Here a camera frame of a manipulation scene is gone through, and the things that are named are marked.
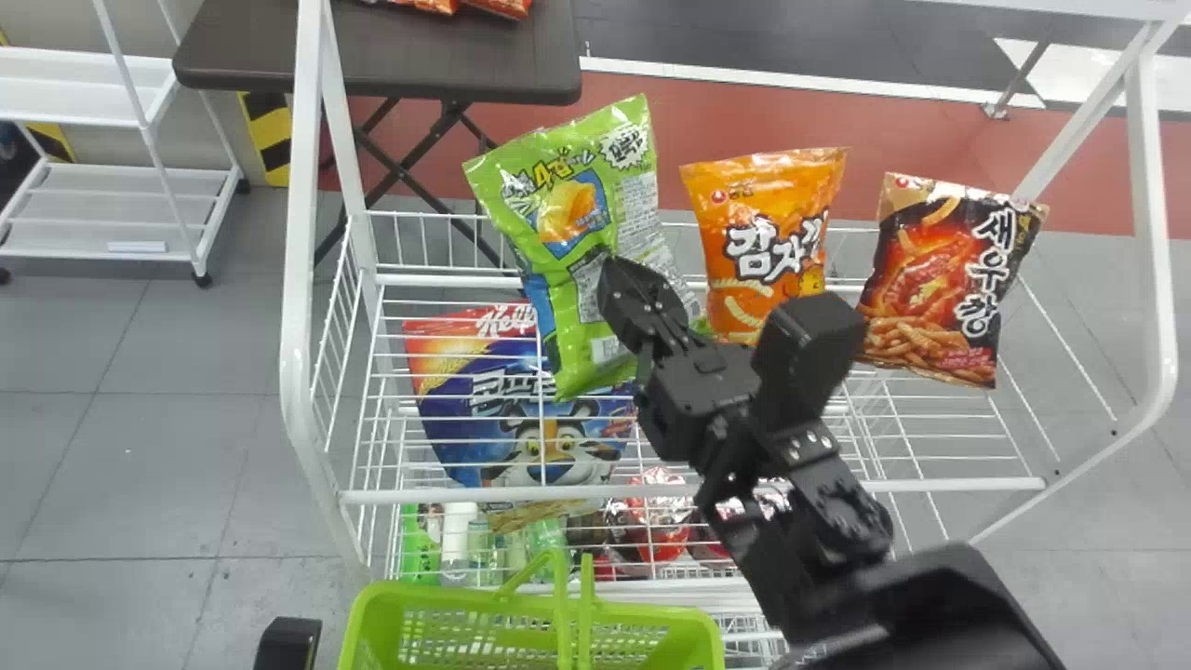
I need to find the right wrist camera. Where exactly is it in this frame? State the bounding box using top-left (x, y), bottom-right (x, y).
top-left (749, 291), bottom-right (869, 422)

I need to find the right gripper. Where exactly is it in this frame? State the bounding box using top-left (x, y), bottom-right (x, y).
top-left (595, 256), bottom-right (764, 464)

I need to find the dark side table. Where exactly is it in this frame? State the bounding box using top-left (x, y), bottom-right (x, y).
top-left (172, 0), bottom-right (584, 273)

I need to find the black snack packet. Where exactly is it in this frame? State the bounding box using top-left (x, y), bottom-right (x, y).
top-left (855, 172), bottom-right (1050, 390)

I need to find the green basket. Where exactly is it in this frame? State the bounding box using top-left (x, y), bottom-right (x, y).
top-left (336, 548), bottom-right (728, 670)

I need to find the white wire rack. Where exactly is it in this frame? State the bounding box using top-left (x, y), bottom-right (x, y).
top-left (278, 0), bottom-right (1191, 670)

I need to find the green snack packet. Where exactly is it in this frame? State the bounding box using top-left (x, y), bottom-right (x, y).
top-left (462, 93), bottom-right (708, 403)

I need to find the green bottle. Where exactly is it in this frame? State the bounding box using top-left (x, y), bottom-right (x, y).
top-left (399, 502), bottom-right (444, 586)

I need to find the yellow black striped post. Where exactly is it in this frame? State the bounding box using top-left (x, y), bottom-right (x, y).
top-left (236, 90), bottom-right (295, 189)

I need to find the white bottle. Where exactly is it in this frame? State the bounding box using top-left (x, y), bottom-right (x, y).
top-left (441, 502), bottom-right (479, 574)

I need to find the orange snack packet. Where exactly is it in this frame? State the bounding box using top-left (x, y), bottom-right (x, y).
top-left (679, 147), bottom-right (849, 346)

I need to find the red snack packet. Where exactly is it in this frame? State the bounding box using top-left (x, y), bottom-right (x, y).
top-left (603, 468), bottom-right (697, 565)

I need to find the white shelf trolley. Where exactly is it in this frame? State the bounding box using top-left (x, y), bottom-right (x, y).
top-left (0, 0), bottom-right (250, 288)

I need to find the blue cereal bag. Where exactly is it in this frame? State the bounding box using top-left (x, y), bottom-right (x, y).
top-left (402, 304), bottom-right (645, 490)

